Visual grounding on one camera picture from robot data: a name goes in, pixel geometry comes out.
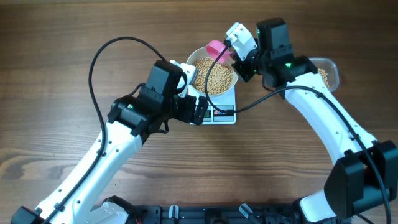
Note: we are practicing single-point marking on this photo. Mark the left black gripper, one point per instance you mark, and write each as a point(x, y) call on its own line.
point(187, 115)

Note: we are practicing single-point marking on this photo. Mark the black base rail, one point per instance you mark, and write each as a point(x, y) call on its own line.
point(268, 214)

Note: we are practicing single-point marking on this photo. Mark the dried soybeans in container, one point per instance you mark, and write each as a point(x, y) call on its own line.
point(324, 76)

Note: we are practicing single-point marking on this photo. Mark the pink plastic scoop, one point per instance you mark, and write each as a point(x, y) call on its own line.
point(215, 48)

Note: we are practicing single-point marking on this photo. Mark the clear plastic container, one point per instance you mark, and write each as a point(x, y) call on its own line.
point(330, 67)

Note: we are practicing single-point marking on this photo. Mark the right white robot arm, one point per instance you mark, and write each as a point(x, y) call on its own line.
point(364, 173)

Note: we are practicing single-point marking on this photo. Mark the white digital kitchen scale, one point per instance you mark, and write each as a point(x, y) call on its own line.
point(226, 102)

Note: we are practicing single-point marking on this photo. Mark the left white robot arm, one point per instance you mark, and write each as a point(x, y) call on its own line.
point(131, 120)

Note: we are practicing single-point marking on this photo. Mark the white bowl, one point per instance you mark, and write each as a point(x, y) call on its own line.
point(200, 54)

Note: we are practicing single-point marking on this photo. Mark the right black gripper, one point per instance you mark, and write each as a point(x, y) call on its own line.
point(244, 72)

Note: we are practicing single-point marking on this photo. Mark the dried soybeans in bowl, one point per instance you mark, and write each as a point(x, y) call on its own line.
point(219, 79)

